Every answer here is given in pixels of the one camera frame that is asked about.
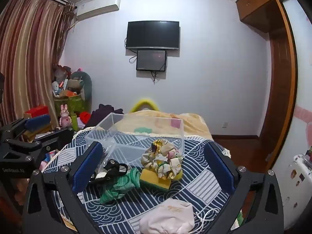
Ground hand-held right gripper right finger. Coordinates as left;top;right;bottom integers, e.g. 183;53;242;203
204;141;285;234

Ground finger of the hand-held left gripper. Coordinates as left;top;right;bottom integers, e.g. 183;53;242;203
0;114;52;142
5;128;75;163

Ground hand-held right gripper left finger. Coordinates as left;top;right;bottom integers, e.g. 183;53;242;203
21;141;104;234

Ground black hair tie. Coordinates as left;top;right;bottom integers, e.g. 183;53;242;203
89;159;129;184

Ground green knitted cloth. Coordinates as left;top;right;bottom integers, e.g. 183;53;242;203
99;167;142;206

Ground clear plastic storage box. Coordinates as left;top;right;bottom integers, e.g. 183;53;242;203
85;113;184;169

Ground floral fabric scrunchie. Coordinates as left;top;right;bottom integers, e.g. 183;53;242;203
141;139;183;179

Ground yellow sponge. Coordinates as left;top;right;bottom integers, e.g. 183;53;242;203
139;161;184;192

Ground pink drawstring pouch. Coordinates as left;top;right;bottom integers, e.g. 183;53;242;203
139;199;220;234

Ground red box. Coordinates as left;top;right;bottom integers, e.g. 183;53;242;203
24;105;49;120

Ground pink rabbit toy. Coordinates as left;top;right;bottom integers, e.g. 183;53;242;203
59;104;72;129

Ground red fabric item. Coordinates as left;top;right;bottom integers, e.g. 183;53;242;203
80;111;92;125

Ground blue patterned cloth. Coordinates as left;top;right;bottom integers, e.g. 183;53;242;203
44;127;231;234

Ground green storage bin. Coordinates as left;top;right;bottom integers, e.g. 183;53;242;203
54;95;90;119

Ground pile of household clutter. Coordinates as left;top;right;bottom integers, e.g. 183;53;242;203
51;65;82;98

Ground yellow blanket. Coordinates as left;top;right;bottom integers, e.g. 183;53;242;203
114;110;212;140

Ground dark purple clothes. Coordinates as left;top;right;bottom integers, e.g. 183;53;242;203
90;104;125;129

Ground striped brown curtain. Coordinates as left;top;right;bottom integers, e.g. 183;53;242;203
0;0;75;127

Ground white stickered suitcase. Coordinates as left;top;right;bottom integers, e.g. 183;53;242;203
270;151;312;232

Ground pink door sticker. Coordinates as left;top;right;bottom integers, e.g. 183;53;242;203
296;106;312;125

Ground brown wooden wardrobe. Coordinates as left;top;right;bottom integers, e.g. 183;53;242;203
235;0;300;169

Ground white air conditioner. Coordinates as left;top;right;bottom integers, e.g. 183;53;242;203
74;0;121;20

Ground yellow foam ring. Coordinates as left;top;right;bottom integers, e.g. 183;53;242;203
130;99;159;114

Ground small black wall monitor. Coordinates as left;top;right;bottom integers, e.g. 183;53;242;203
136;50;168;73

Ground large black wall television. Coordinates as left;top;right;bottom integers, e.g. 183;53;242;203
125;21;181;51

